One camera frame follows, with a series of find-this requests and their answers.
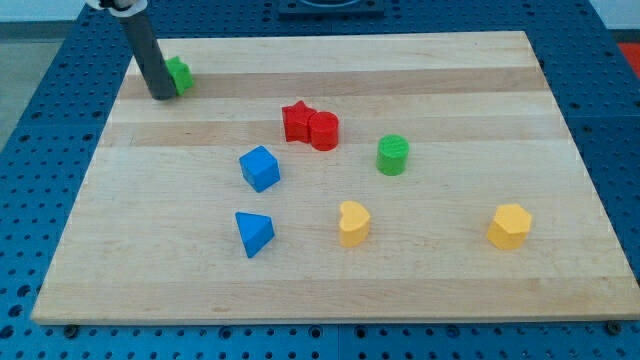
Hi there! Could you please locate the yellow heart block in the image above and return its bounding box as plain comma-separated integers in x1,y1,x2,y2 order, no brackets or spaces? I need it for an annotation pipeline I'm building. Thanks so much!
339,200,371,248

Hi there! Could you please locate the red cylinder block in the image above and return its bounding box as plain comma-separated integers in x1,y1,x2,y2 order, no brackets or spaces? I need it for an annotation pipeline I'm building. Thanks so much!
308,111,339,151

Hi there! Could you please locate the blue cube block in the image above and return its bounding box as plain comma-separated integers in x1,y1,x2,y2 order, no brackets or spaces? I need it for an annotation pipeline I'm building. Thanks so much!
239,146,281,193

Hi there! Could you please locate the red star block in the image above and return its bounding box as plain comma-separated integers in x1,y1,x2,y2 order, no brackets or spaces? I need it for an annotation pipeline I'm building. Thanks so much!
281,100,317,143

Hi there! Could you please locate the green cylinder block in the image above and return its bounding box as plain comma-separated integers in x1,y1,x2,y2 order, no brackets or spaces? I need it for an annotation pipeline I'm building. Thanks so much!
376,134,410,176

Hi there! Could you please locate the blue triangle block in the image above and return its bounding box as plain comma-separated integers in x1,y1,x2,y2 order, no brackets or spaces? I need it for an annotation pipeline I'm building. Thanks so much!
235,212,275,258

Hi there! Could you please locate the wooden board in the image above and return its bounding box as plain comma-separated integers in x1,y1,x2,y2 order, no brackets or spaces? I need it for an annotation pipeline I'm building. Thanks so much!
31,31,639,325

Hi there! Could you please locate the green star block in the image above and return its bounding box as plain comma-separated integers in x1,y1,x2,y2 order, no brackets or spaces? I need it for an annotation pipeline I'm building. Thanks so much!
165,56,194,96

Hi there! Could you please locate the yellow hexagon block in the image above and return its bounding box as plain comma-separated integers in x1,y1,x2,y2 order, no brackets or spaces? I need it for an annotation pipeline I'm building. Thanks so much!
486,204,532,250

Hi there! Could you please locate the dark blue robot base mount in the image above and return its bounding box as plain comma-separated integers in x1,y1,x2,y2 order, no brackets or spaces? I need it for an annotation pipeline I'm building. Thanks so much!
277,0,385,18

